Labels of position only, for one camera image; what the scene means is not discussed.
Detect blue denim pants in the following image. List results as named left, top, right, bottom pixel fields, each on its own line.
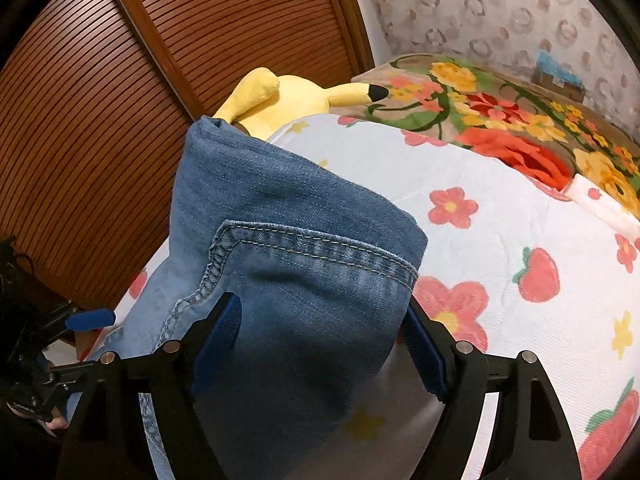
left=103, top=117, right=427, bottom=479

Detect left hand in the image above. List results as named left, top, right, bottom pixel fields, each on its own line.
left=37, top=408, right=70, bottom=434

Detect wooden louvered closet door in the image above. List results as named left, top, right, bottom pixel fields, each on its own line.
left=1, top=0, right=373, bottom=309

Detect yellow Pikachu plush toy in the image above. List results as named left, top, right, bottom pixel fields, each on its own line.
left=213, top=67, right=390, bottom=140

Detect colourful floral blanket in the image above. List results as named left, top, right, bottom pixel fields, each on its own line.
left=339, top=54, right=639, bottom=214

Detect cardboard box with blue cloth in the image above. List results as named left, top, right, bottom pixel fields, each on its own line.
left=533, top=51, right=586, bottom=103

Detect patterned sheer curtain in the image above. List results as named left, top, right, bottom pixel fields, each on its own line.
left=372, top=0, right=639, bottom=138

